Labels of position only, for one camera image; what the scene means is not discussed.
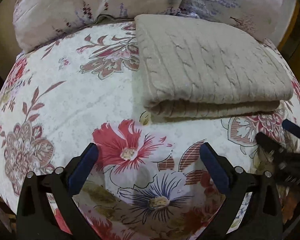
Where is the beige cable-knit sweater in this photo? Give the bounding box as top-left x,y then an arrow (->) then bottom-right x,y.
135,15 -> 293,118

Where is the white floral bedsheet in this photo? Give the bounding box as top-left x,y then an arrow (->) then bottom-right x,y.
0,22 -> 300,239

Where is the lavender floral pillow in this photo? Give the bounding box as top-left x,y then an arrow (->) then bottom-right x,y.
13,0 -> 283,52

